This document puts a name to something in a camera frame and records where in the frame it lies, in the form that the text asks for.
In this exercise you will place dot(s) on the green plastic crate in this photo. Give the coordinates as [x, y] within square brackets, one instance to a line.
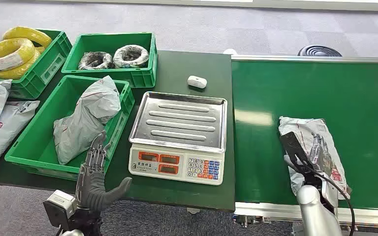
[110, 40]
[35, 146]
[48, 68]

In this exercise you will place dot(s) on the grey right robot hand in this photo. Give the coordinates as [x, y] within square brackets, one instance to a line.
[321, 156]

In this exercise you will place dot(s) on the white electronic weighing scale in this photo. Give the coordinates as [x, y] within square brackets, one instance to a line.
[179, 123]

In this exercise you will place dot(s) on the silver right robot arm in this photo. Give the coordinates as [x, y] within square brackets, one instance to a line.
[316, 211]

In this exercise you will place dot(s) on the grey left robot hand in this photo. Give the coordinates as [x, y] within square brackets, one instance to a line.
[91, 189]

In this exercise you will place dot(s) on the small white plastic device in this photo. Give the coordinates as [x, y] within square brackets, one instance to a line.
[197, 81]

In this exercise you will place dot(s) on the green conveyor belt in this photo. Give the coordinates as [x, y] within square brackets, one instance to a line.
[339, 97]

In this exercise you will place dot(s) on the white printed courier package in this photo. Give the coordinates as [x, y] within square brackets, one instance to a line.
[301, 128]

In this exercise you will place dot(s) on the black ribbed round object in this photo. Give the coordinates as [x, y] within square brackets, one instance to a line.
[319, 51]

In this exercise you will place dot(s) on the white round knob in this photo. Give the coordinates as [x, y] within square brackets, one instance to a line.
[230, 51]

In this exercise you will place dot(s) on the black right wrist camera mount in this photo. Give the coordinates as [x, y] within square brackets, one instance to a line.
[293, 146]

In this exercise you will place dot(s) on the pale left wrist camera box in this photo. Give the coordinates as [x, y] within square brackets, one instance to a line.
[58, 205]

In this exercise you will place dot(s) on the bulky grey courier package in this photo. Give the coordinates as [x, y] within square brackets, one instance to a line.
[88, 114]

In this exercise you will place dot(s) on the dark green table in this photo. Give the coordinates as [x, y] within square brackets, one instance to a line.
[189, 70]

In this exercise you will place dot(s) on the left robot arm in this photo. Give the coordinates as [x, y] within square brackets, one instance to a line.
[84, 223]

